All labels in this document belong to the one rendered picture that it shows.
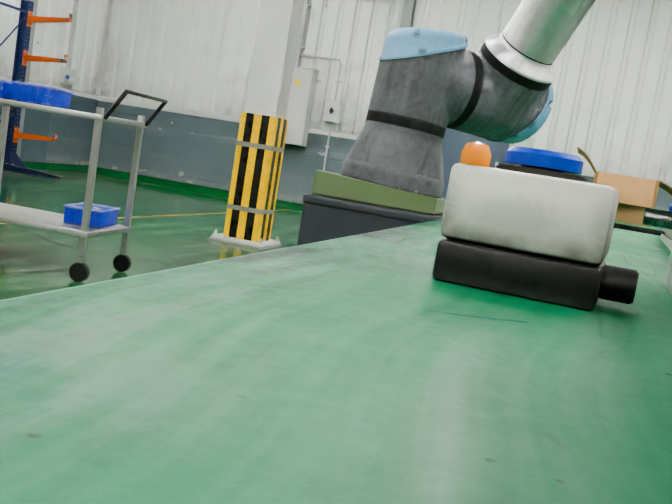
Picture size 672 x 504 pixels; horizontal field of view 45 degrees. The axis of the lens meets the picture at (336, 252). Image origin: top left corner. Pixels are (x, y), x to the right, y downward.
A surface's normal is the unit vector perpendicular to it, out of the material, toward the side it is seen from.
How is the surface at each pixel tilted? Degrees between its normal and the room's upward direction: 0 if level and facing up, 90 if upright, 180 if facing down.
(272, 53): 90
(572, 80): 90
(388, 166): 72
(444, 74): 91
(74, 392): 0
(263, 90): 90
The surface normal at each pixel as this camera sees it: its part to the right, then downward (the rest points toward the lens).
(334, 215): -0.27, 0.07
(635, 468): 0.16, -0.98
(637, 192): -0.22, -0.30
